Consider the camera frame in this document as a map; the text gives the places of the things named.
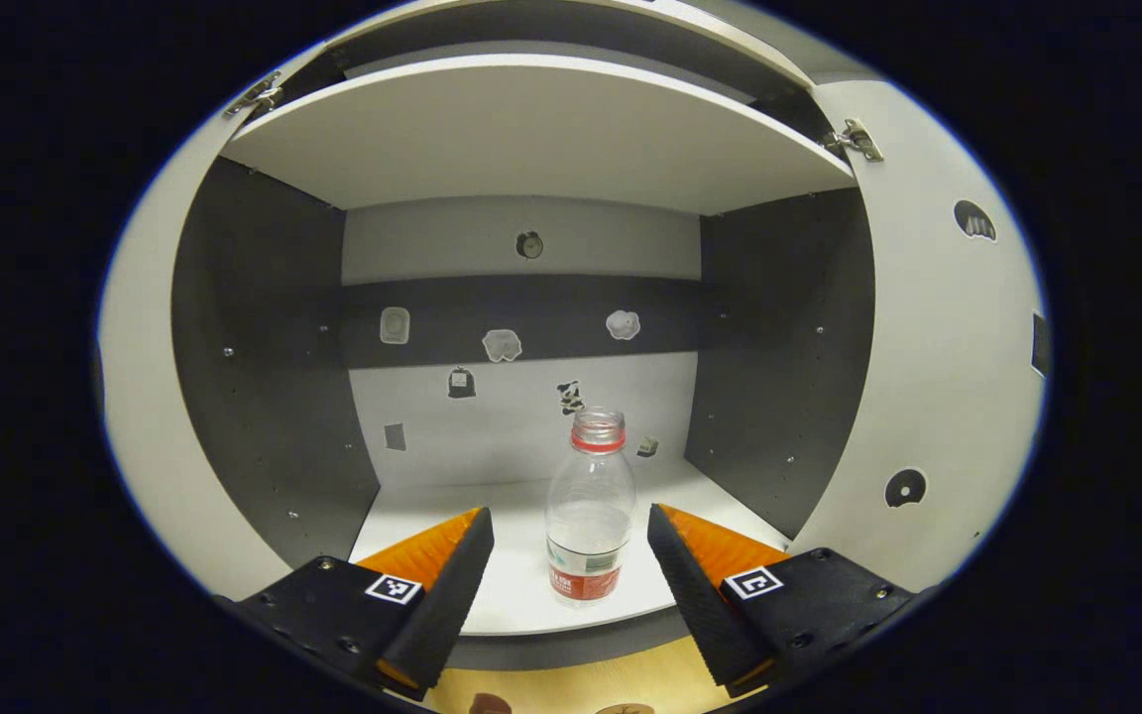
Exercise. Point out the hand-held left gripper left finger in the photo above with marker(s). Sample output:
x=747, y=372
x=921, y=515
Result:
x=442, y=605

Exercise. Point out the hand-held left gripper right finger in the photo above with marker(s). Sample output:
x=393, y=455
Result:
x=695, y=605

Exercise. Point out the clear plastic water bottle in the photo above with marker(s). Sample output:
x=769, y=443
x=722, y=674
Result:
x=591, y=535

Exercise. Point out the small brown round object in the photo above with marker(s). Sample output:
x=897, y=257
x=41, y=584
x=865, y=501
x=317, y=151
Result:
x=492, y=704

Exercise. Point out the round wooden coaster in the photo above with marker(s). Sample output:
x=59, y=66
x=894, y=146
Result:
x=626, y=709

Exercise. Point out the white and grey cabinet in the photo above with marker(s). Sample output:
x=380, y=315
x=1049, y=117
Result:
x=531, y=139

